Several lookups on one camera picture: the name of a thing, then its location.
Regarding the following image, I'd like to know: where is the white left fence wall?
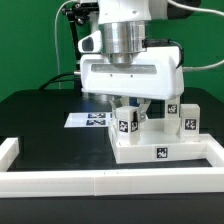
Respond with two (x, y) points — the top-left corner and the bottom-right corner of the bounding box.
(0, 138), (19, 172)

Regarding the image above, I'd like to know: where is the white right fence wall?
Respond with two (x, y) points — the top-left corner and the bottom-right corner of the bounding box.
(206, 134), (224, 168)

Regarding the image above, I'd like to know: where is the white cable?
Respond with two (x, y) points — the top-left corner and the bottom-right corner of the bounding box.
(54, 0), (224, 90)

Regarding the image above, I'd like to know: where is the white marker sheet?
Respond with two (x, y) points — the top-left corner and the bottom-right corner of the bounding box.
(64, 112), (112, 128)

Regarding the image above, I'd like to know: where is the white square tabletop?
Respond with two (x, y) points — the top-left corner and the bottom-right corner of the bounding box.
(108, 119), (209, 164)

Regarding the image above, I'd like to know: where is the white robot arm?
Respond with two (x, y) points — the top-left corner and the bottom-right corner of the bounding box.
(62, 0), (201, 100)

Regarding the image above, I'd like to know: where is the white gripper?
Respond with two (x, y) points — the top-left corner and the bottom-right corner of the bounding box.
(80, 46), (184, 123)

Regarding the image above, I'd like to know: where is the black cable bundle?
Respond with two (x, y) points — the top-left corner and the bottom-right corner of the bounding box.
(38, 6), (88, 91)

